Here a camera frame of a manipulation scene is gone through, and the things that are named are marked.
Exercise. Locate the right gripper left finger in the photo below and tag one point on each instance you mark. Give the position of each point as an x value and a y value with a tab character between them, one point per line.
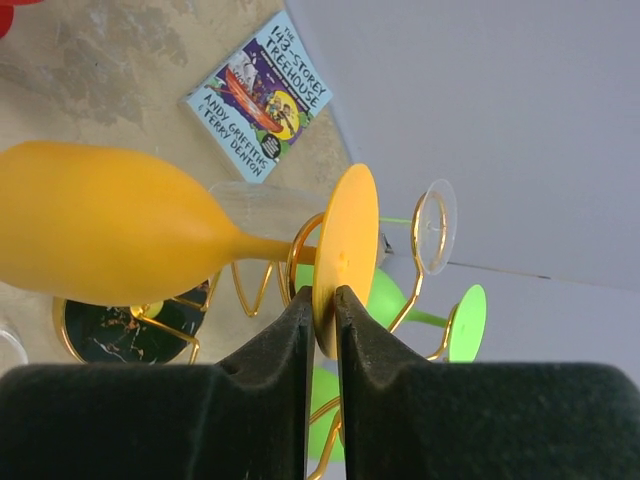
243	417

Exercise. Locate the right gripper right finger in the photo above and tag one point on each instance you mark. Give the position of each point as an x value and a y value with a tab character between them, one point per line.
405	417

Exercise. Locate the gold wine glass rack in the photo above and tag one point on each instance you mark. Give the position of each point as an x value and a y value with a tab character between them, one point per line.
148	334

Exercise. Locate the clear wine glass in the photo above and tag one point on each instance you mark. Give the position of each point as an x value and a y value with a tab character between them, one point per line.
277	213
13	352

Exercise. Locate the orange plastic goblet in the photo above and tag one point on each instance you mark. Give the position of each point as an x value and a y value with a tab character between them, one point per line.
112	226

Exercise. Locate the red plastic goblet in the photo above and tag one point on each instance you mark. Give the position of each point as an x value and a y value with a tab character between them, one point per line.
7	13

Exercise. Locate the treehouse paperback book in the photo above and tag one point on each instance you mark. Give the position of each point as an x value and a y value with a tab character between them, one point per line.
258	101

